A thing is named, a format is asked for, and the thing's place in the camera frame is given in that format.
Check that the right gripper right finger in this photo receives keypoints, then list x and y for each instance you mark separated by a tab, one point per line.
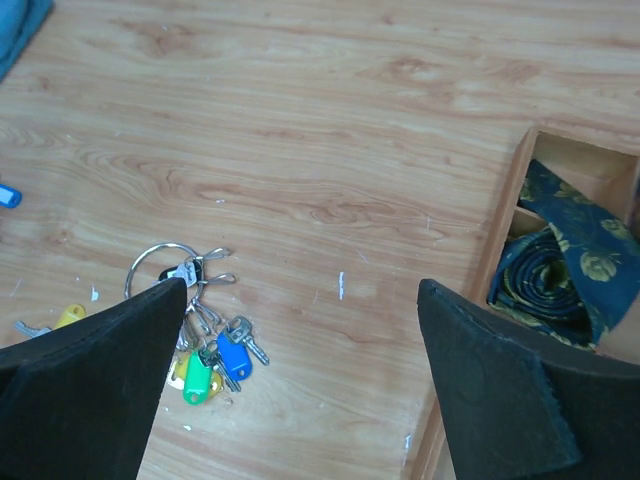
517	404

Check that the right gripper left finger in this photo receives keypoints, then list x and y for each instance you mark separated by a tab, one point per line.
80	402

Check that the blue tag key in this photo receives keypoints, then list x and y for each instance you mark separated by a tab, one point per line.
234	346
9	197

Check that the white tag key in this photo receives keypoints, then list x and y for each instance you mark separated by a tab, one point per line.
190	271

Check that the rolled dark patterned tie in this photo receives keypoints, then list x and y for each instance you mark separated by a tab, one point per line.
575	279

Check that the wooden compartment tray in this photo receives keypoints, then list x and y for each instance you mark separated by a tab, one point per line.
608	175

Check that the blue folded cloth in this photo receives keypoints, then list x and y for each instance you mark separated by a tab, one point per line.
20	21

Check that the green tag key on ring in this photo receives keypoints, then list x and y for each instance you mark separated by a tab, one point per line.
197	381

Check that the blue tag key on ring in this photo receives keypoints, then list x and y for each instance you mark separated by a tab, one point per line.
234	346

